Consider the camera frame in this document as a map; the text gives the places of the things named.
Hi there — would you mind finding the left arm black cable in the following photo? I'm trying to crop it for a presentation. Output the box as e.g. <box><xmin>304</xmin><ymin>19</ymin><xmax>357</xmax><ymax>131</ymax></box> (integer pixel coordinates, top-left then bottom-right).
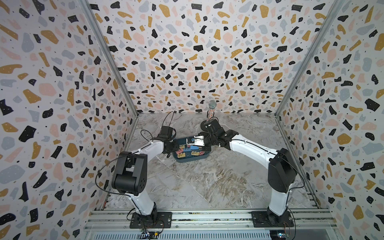
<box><xmin>94</xmin><ymin>111</ymin><xmax>176</xmax><ymax>197</ymax></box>

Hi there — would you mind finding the microphone on black stand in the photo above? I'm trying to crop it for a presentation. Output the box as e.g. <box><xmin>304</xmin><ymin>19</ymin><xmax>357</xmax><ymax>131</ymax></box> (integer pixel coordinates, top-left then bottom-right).
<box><xmin>207</xmin><ymin>100</ymin><xmax>217</xmax><ymax>121</ymax></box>

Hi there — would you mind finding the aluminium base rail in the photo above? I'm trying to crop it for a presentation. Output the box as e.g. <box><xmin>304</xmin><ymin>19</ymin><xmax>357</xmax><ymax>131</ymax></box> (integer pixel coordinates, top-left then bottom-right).
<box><xmin>83</xmin><ymin>209</ymin><xmax>343</xmax><ymax>240</ymax></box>

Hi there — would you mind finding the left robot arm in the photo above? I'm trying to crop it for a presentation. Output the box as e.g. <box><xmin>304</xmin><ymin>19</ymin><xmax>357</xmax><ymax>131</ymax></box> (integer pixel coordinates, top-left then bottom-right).
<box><xmin>112</xmin><ymin>140</ymin><xmax>179</xmax><ymax>216</ymax></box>

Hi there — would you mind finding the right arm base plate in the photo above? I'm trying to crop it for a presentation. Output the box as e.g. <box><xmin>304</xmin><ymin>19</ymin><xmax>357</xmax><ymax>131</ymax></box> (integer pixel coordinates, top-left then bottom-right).
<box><xmin>251</xmin><ymin>209</ymin><xmax>294</xmax><ymax>228</ymax></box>

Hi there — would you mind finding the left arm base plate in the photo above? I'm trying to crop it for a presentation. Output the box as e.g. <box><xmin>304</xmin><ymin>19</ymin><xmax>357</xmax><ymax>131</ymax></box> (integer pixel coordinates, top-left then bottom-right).
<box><xmin>130</xmin><ymin>212</ymin><xmax>173</xmax><ymax>229</ymax></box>

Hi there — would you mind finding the teal plastic storage box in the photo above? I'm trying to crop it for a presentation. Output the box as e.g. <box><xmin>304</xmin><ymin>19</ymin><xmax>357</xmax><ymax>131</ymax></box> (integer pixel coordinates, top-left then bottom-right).
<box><xmin>173</xmin><ymin>136</ymin><xmax>211</xmax><ymax>163</ymax></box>

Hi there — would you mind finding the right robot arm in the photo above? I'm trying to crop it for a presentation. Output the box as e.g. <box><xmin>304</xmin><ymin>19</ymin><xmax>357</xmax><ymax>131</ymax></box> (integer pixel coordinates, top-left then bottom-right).
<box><xmin>186</xmin><ymin>118</ymin><xmax>298</xmax><ymax>218</ymax></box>

